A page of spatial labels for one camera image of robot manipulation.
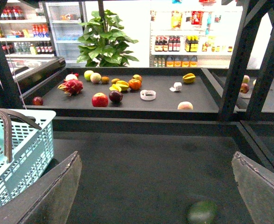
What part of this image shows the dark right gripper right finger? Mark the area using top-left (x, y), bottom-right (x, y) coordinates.
top-left (232, 151), bottom-right (274, 224)

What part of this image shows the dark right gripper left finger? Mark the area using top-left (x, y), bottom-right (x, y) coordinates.
top-left (0, 151), bottom-right (82, 224)

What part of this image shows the light blue plastic basket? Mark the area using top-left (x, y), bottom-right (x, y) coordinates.
top-left (0, 108), bottom-right (56, 207)

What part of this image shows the red yellow small mango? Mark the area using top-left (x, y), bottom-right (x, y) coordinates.
top-left (132, 74), bottom-right (143, 82)

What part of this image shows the green avocado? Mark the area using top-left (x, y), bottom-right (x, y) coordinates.
top-left (186, 201), bottom-right (217, 224)

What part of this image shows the small red apple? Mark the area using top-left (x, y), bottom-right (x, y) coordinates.
top-left (32, 97), bottom-right (43, 105)

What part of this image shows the black display tray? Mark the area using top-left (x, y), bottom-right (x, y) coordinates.
top-left (23, 68), bottom-right (223, 120)

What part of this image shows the large red apple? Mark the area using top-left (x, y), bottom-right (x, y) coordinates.
top-left (92, 92), bottom-right (109, 107)

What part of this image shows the pink dragon fruit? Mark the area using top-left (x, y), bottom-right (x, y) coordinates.
top-left (57, 79), bottom-right (83, 96)

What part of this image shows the pale peach front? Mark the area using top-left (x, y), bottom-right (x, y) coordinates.
top-left (177, 101), bottom-right (193, 110)

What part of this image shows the dark purple plum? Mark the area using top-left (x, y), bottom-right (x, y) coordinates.
top-left (109, 90), bottom-right (123, 103)

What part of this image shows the white pink fruit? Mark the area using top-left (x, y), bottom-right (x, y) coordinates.
top-left (64, 73), bottom-right (79, 82)

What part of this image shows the pale round melon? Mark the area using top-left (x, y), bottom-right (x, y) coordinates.
top-left (90, 72), bottom-right (102, 84)

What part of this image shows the green apple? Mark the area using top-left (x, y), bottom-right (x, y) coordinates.
top-left (84, 70), bottom-right (94, 81)

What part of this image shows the brown kiwi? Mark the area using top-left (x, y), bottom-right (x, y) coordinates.
top-left (101, 77), bottom-right (110, 84)
top-left (111, 78), bottom-right (120, 84)

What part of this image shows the yellow star fruit front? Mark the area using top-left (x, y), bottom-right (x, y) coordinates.
top-left (109, 80), bottom-right (129, 92)

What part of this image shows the yellow star fruit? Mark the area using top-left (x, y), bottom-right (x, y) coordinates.
top-left (182, 73), bottom-right (196, 84)
top-left (109, 80), bottom-right (129, 92)

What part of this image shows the yellow star fruit right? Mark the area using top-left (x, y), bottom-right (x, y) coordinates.
top-left (182, 73), bottom-right (196, 84)

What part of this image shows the green potted plant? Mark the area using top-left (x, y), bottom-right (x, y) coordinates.
top-left (76, 10), bottom-right (139, 67)

